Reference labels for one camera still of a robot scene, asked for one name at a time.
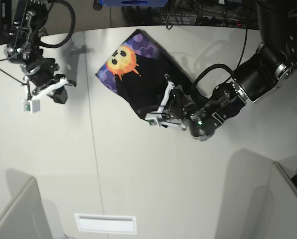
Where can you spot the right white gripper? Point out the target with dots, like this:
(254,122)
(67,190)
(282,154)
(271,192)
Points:
(58,92)

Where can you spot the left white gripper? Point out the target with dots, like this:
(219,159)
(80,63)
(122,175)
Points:
(164,116)

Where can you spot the black T-shirt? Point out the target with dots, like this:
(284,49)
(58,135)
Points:
(136,69)

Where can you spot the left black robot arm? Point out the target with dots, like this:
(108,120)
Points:
(274,61)

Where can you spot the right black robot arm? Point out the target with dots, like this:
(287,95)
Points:
(26,49)

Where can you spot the blue box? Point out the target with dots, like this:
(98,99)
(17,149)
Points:
(144,3)

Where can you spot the black power strip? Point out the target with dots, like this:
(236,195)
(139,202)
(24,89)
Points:
(220,22)

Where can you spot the white label plate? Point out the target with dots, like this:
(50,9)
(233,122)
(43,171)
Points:
(108,224)

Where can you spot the left beige partition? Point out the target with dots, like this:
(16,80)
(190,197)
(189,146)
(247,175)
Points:
(24,216)

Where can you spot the beige partition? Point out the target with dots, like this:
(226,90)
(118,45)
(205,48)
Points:
(274,208)
(24,216)

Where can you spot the right beige partition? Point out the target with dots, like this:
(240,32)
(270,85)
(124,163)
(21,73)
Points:
(274,208)

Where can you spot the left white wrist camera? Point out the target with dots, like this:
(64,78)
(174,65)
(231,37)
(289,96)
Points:
(153,118)

